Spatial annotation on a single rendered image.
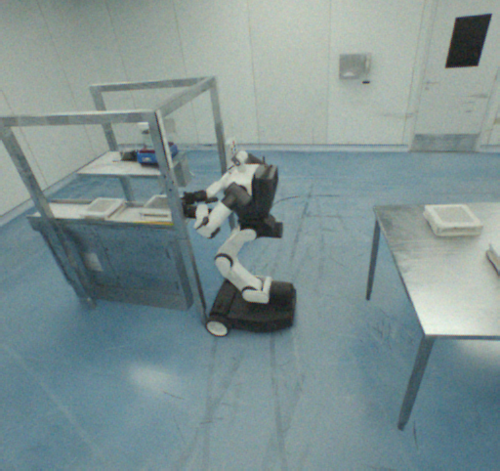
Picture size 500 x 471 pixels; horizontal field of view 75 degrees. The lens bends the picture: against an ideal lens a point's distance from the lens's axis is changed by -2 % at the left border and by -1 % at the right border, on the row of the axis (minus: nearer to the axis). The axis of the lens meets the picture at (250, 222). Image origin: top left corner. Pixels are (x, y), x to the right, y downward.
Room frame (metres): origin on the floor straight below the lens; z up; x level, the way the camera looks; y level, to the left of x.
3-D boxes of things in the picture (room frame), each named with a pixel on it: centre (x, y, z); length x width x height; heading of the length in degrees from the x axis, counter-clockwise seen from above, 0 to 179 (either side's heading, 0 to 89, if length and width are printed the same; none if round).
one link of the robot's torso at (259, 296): (1.90, 0.00, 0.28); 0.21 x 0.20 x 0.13; 73
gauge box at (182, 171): (2.19, 0.50, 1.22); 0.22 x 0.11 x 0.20; 73
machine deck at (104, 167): (2.11, 0.74, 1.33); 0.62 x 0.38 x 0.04; 73
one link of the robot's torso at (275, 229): (1.88, -0.07, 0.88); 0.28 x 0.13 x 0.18; 73
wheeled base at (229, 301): (1.91, 0.03, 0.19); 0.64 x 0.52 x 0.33; 73
